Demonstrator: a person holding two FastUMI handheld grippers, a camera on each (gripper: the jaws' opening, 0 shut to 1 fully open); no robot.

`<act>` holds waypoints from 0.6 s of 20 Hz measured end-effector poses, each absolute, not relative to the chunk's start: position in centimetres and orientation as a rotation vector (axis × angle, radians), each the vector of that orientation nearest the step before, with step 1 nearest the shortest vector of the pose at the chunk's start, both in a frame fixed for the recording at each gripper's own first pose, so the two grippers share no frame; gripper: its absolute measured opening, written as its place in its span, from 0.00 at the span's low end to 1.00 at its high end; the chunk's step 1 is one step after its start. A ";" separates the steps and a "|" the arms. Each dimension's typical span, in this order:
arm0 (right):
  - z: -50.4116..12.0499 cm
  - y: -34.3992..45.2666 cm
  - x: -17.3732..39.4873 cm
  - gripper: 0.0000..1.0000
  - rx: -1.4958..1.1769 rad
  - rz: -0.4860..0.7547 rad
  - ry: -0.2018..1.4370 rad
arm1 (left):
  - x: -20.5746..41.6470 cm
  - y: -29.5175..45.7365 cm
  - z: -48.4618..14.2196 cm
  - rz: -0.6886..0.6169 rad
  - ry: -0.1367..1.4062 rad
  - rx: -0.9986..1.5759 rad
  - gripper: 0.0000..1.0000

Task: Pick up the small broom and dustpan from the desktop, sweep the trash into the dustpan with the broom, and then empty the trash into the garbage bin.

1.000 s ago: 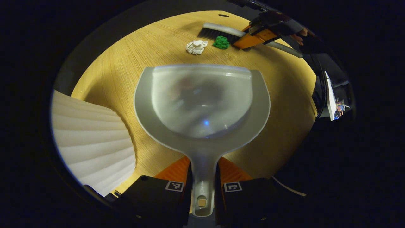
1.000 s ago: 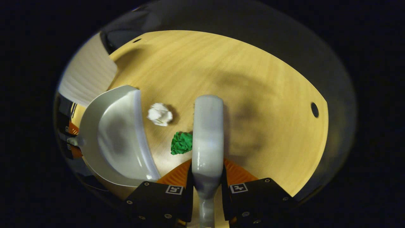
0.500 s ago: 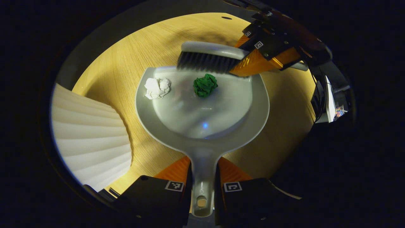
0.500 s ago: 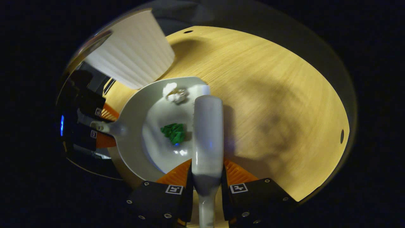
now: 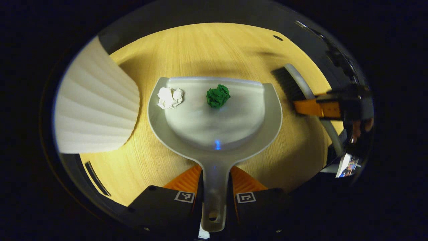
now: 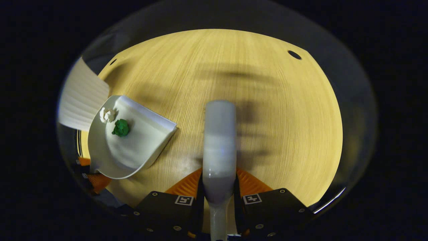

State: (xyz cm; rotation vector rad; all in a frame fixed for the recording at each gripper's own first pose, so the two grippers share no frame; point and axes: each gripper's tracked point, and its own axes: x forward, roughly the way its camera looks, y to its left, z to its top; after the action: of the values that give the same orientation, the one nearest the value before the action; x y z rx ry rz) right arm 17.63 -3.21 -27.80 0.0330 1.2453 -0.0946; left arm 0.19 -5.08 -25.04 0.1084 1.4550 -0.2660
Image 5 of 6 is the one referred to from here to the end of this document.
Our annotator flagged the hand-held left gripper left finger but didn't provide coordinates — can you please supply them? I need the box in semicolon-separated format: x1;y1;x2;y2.
119;164;204;240

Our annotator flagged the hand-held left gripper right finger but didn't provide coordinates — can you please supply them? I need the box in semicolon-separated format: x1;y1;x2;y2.
229;166;295;239

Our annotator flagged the small white broom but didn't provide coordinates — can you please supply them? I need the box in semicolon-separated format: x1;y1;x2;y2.
271;64;345;158

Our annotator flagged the green paper ball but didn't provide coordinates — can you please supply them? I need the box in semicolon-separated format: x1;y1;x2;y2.
206;84;231;108

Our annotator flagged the white plastic dustpan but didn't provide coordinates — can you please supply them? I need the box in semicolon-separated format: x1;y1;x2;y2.
147;76;283;233

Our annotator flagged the white paper ball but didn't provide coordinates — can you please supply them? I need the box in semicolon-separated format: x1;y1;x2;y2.
157;87;184;110

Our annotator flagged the white ribbed garbage bin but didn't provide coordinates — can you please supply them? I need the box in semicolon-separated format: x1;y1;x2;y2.
53;36;141;154

